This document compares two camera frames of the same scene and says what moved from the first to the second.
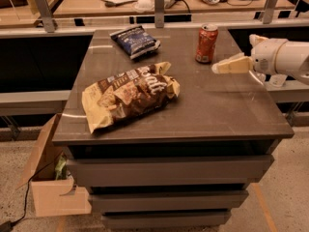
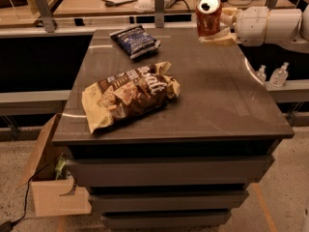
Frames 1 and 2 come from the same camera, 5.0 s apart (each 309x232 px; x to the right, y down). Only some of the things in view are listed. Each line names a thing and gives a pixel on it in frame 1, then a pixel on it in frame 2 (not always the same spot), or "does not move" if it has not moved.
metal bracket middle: x=159 y=8 does not move
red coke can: x=207 y=43 → x=209 y=11
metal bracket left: x=44 y=11 does not move
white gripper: x=265 y=57 → x=251 y=24
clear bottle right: x=277 y=80 does not move
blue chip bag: x=136 y=41 does not move
